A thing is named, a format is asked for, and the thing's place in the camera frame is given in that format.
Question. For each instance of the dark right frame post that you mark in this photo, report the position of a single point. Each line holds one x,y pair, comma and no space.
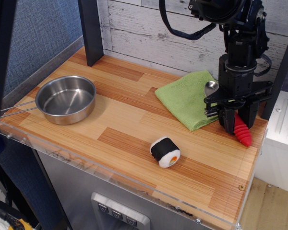
278,83

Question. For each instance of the red handled metal spoon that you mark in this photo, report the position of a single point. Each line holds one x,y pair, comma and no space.
241,130

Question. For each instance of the clear acrylic table guard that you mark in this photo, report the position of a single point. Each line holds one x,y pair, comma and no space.
208,184

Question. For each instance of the green folded cloth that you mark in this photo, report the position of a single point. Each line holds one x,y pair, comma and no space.
184,98

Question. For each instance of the white metal side unit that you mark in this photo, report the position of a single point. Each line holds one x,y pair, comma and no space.
272,164

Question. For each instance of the dark left frame post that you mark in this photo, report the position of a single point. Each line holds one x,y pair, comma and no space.
91,29

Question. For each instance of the silver button control panel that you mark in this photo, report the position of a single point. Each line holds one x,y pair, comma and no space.
120,212

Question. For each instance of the dark frame post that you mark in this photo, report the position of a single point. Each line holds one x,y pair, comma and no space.
91,29
278,83

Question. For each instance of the stainless steel pot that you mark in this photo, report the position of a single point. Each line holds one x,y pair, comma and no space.
63,101

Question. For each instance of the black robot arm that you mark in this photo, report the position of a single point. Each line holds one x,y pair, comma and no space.
243,25

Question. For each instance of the yellow black bag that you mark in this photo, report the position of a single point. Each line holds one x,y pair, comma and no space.
8,222

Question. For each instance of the plush sushi roll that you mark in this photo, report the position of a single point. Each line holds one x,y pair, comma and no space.
165,152

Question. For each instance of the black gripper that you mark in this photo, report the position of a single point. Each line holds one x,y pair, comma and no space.
237,90

